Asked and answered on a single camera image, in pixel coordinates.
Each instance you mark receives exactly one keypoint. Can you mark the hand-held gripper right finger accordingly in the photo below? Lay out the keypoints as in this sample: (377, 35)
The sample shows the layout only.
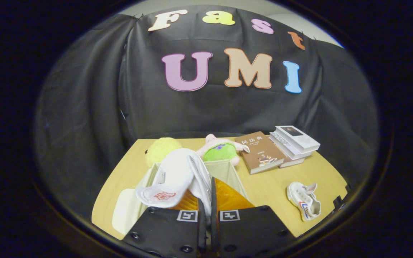
(214, 211)

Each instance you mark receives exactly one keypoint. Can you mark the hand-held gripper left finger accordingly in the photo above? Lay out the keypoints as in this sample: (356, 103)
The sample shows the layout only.
(163, 233)

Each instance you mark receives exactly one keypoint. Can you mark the beige fabric storage box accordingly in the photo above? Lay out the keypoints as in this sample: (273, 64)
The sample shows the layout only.
(224, 168)

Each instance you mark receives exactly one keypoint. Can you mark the white canvas shoe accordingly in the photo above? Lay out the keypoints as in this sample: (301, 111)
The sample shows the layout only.
(177, 172)
(301, 200)

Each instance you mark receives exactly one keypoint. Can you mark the green plush toy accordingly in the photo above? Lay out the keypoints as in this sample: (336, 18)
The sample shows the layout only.
(221, 152)

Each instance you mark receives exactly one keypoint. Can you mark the brown illustrated book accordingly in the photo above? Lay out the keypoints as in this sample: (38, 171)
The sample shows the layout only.
(260, 154)

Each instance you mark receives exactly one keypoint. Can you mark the yellow plush toy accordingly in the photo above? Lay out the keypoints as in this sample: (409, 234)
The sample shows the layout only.
(161, 150)

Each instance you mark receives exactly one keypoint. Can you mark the brown book under stack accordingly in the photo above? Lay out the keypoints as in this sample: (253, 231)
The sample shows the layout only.
(292, 163)

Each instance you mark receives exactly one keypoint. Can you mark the plain white book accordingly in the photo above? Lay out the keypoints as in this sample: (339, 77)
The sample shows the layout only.
(281, 145)

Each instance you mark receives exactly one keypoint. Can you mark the black backdrop cloth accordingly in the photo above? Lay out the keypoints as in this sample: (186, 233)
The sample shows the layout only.
(210, 114)

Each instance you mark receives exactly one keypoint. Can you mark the white book with dark photo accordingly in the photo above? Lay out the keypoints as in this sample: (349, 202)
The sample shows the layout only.
(298, 138)

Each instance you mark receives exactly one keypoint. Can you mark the black table clamp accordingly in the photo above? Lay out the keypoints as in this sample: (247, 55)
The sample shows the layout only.
(347, 188)
(338, 203)

